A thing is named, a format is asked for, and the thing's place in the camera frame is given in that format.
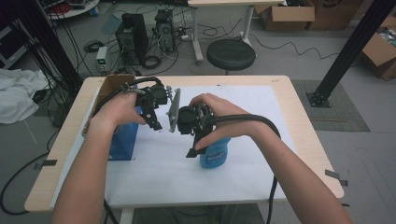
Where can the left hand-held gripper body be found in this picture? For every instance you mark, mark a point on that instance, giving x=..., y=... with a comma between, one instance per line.
x=155, y=95

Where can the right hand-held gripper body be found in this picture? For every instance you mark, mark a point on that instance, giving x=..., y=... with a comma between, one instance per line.
x=188, y=119

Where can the blue plastic bottle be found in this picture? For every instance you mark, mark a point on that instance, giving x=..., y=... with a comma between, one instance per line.
x=214, y=157

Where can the person's left hand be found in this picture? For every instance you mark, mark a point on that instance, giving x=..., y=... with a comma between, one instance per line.
x=116, y=112

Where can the person's right hand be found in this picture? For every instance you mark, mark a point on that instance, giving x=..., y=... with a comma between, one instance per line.
x=230, y=127

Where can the white table mat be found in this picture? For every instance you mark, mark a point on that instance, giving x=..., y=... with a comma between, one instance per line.
x=168, y=174

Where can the blue carton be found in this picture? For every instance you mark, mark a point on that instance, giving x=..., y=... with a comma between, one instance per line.
x=124, y=143

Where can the large black computer tower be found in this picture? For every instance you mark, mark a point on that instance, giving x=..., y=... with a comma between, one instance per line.
x=132, y=37

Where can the person's dark pants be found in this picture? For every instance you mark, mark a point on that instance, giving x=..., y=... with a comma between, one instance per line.
x=199, y=216

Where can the white power supply unit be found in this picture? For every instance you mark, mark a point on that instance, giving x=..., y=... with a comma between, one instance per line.
x=101, y=59

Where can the small black computer tower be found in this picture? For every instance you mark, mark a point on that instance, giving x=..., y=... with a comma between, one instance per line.
x=164, y=29

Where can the white-legged desk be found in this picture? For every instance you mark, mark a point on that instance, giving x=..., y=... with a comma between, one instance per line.
x=196, y=34

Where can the black round stool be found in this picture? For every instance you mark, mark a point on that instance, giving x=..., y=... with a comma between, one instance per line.
x=231, y=54

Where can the white table leg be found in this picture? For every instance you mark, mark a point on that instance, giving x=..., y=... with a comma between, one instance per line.
x=126, y=216

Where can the grey tape strip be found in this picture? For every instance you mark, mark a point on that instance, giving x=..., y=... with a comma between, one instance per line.
x=46, y=163
x=336, y=177

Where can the round white table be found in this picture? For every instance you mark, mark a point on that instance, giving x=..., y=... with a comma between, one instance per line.
x=74, y=11

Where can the white cloth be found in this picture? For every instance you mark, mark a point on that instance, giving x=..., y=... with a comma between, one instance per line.
x=18, y=93

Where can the shallow brown cardboard box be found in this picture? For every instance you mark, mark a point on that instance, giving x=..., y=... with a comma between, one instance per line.
x=289, y=14

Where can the grey floor mat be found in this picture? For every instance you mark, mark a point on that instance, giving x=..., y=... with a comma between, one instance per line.
x=339, y=112

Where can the closed brown cardboard box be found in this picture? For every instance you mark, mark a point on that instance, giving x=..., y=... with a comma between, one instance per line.
x=334, y=14

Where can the cardboard box with contents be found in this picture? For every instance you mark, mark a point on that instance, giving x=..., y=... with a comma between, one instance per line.
x=379, y=51

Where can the black metal post with foot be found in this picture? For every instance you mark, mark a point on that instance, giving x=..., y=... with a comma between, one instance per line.
x=351, y=46

